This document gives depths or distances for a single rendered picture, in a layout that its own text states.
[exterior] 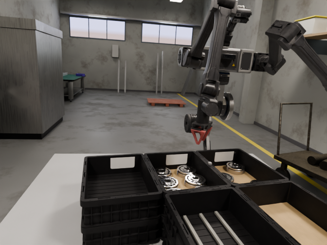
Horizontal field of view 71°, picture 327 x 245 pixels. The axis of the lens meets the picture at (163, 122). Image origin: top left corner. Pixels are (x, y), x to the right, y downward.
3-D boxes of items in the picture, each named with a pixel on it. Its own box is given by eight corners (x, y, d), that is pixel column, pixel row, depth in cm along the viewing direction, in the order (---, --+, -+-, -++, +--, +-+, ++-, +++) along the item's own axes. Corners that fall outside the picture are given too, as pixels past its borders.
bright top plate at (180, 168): (174, 166, 127) (174, 166, 127) (190, 165, 130) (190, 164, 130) (181, 175, 118) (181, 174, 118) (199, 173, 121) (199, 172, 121)
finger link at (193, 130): (208, 143, 108) (210, 123, 106) (203, 147, 102) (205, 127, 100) (194, 139, 112) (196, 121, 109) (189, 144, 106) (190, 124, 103)
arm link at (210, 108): (218, 86, 104) (200, 82, 102) (228, 90, 93) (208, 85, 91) (210, 112, 107) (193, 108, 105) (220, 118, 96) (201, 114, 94)
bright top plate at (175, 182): (155, 177, 114) (155, 176, 114) (175, 177, 116) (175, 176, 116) (158, 188, 104) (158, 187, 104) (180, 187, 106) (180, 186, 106)
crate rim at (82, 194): (84, 160, 116) (84, 156, 116) (142, 157, 125) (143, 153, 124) (79, 208, 79) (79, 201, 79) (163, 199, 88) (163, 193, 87)
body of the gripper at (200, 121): (212, 124, 109) (214, 109, 107) (204, 130, 100) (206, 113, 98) (199, 122, 112) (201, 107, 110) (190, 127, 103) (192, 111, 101)
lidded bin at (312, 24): (335, 36, 341) (339, 17, 334) (312, 33, 334) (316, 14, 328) (311, 38, 385) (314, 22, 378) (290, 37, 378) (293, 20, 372)
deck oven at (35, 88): (12, 118, 517) (2, 26, 469) (66, 119, 535) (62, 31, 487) (-32, 140, 374) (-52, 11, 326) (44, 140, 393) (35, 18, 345)
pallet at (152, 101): (180, 102, 871) (180, 99, 868) (187, 107, 781) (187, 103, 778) (145, 101, 849) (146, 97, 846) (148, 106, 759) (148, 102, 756)
